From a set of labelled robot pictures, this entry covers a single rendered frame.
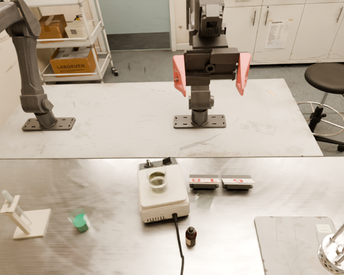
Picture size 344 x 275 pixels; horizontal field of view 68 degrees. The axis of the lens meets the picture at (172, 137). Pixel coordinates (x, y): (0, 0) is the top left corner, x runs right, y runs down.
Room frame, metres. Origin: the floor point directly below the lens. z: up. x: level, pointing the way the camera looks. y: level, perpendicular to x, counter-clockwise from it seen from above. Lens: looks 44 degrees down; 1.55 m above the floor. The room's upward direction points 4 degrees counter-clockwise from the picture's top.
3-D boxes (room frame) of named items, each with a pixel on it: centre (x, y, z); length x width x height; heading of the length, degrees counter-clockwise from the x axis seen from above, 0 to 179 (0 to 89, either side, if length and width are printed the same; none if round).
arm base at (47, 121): (0.81, 0.49, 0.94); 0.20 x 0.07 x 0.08; 85
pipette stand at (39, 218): (0.37, 0.41, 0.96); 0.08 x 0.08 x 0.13; 2
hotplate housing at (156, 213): (0.44, 0.04, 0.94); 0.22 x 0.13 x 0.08; 6
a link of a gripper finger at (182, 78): (0.41, -0.05, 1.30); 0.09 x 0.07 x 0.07; 175
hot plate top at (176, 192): (0.41, 0.04, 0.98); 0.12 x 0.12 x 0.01; 6
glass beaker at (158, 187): (0.40, 0.05, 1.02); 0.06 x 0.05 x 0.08; 141
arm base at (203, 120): (0.75, -0.11, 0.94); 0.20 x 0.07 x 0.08; 85
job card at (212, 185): (0.47, -0.09, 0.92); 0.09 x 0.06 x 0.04; 84
